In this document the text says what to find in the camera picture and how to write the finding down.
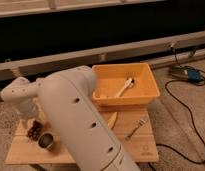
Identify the dark red grape bunch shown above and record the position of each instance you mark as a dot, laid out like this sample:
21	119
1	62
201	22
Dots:
35	131

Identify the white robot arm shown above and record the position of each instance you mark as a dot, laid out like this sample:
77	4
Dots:
65	99

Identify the small steel cup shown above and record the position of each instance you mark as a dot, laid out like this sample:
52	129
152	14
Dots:
46	141

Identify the yellow plastic bin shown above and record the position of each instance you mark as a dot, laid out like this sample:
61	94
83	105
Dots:
112	77

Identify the white spoon in bin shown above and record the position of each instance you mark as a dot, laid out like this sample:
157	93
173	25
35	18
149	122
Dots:
129	83

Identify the yellow banana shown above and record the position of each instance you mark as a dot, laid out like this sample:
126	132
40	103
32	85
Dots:
112	120

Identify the metal fork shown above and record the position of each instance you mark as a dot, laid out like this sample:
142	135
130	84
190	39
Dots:
139	124

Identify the blue power adapter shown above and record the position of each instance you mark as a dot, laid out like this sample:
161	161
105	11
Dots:
186	73

